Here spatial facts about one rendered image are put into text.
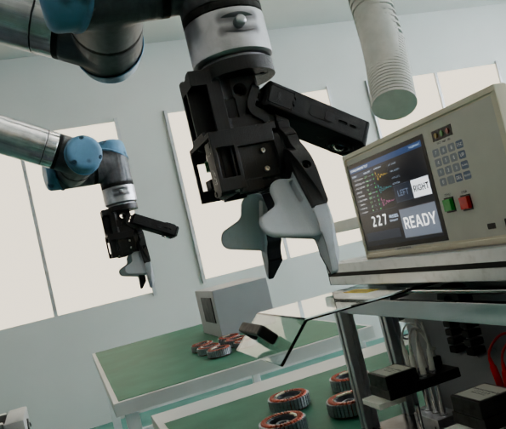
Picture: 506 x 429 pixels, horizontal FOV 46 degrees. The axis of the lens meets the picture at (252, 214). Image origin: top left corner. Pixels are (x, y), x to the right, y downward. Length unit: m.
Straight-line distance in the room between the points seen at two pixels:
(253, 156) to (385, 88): 1.68
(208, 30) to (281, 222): 0.18
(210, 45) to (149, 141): 5.12
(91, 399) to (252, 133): 5.07
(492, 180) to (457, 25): 6.65
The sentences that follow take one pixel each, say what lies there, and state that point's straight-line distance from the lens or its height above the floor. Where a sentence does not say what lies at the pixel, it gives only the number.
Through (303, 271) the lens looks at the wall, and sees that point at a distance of 5.87.
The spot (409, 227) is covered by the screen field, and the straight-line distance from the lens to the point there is 1.03.
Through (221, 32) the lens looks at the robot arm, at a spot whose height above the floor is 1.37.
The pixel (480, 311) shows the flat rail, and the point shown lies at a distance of 0.88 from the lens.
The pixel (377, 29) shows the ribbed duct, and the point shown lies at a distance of 2.36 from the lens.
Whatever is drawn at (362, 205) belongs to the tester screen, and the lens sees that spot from 1.15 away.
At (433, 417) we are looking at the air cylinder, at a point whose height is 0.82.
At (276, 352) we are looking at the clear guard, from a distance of 0.95.
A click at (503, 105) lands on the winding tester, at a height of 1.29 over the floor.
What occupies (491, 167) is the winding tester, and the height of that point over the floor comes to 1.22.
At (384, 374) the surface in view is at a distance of 1.09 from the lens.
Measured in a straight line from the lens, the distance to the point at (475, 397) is 0.90.
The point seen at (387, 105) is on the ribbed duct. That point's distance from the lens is 2.21.
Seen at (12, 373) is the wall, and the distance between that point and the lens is 5.49.
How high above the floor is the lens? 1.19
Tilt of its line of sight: 3 degrees up
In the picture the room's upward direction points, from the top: 13 degrees counter-clockwise
